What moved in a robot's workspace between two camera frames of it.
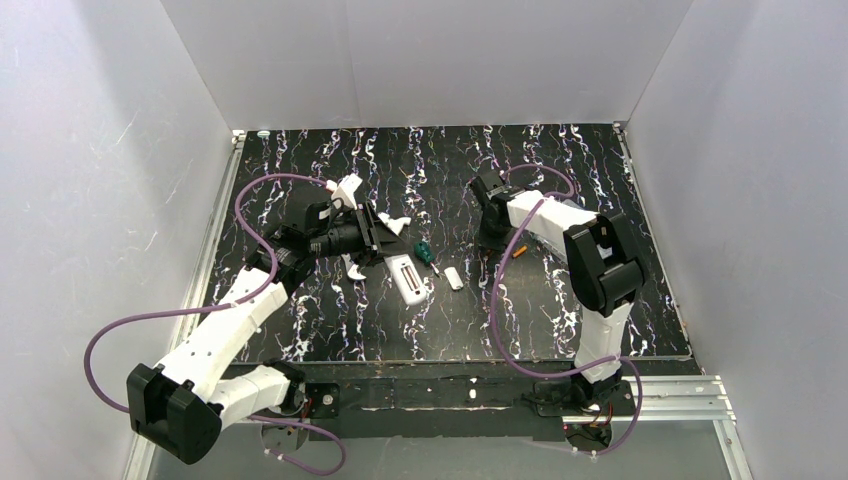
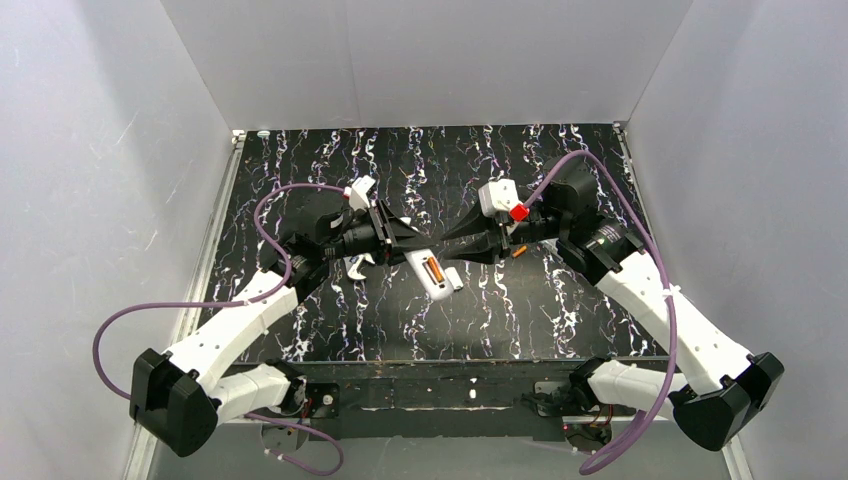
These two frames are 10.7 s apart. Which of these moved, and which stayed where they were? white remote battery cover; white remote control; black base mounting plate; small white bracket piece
Moved: white remote control
Stayed: white remote battery cover; small white bracket piece; black base mounting plate
